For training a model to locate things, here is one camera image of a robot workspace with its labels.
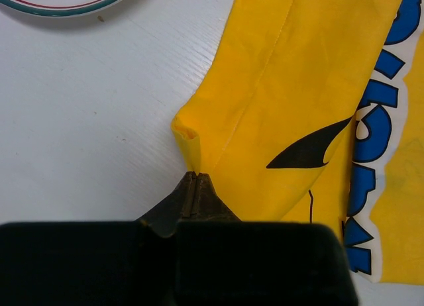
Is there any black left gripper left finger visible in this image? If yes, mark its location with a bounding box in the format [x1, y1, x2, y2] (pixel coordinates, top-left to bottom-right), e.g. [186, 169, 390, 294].
[136, 172, 197, 238]

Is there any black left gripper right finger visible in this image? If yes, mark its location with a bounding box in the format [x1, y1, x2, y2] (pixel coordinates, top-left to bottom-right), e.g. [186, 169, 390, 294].
[195, 174, 240, 222]

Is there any white plate with red print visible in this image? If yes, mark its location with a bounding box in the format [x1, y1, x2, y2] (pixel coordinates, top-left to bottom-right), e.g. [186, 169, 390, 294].
[0, 0, 144, 19]

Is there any yellow printed cloth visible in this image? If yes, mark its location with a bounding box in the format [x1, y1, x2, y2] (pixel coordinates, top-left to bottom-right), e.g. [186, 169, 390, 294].
[171, 0, 423, 285]

